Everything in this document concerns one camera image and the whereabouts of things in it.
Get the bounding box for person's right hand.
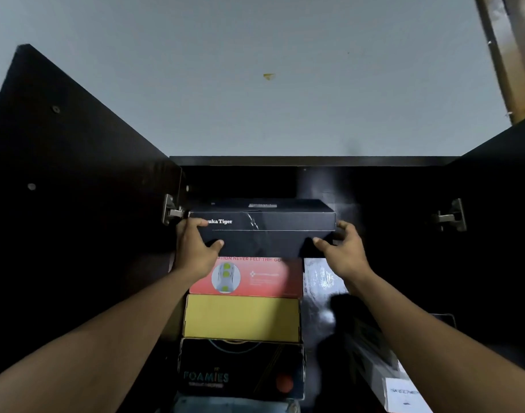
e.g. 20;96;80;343
312;220;376;291

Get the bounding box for person's left hand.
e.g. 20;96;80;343
173;217;225;281

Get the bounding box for dark navy shoe box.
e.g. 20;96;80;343
187;198;337;259

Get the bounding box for person's left forearm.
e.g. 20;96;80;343
0;269;194;413

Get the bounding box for person's right forearm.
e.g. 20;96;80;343
347;271;525;413

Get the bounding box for clear plastic wrapped package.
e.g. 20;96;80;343
304;257;350;298

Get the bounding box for metal cabinet hinge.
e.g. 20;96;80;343
432;198;468;232
161;194;191;227

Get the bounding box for red shoe box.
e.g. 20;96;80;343
189;255;304;298

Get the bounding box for yellow shoe box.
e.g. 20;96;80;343
182;294;302;344

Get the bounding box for dark wooden cabinet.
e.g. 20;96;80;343
169;155;462;413

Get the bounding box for black shoe box orange dot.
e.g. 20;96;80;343
177;338;306;401

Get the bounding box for black box white label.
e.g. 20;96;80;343
342;313;423;413

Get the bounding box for dark cabinet door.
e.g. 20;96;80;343
0;44;184;383
442;112;525;372

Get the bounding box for light blue shoe box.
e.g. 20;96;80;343
173;395;301;413

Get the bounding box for light wooden frame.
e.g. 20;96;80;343
472;0;525;125

